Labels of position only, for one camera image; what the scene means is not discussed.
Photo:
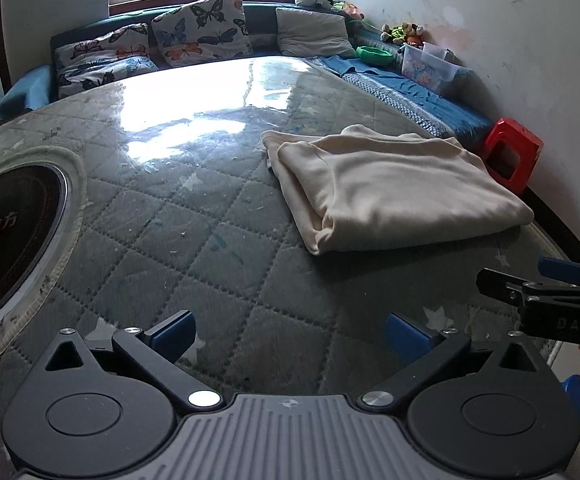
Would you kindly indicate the colourful plush toys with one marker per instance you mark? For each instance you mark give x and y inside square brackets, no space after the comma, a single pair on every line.
[406,33]

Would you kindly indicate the green plastic bowl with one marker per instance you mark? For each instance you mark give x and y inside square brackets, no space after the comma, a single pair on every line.
[375,56]

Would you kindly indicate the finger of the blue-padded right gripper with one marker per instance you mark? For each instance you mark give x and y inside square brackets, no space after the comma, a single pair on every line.
[560,270]

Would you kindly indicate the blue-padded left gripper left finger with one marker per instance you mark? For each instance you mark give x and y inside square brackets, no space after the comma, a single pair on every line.
[151,355]

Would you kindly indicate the butterfly pillow upright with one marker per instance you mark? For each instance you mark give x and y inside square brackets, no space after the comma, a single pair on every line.
[202,31]

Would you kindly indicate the clear plastic storage box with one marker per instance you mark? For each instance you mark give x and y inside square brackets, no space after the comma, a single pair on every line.
[433,73]

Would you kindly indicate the butterfly pillow lying flat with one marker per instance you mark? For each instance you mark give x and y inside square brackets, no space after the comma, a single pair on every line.
[91,63]

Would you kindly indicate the cream beige sweatshirt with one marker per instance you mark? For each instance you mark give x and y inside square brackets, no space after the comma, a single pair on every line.
[362,190]

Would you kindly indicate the blue sofa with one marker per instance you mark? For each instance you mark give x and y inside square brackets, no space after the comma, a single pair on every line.
[437,114]

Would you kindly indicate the red plastic stool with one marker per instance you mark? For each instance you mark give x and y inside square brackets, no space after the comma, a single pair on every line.
[510,153]

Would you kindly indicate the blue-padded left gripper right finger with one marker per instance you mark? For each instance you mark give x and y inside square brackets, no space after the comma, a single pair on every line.
[427,357]

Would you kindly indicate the black round induction cooktop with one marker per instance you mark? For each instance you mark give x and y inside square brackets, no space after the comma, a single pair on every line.
[32,202]

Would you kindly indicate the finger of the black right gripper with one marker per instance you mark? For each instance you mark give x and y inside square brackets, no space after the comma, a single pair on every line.
[507,288]

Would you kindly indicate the grey beige cushion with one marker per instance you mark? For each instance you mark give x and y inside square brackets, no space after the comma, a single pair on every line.
[305,34]

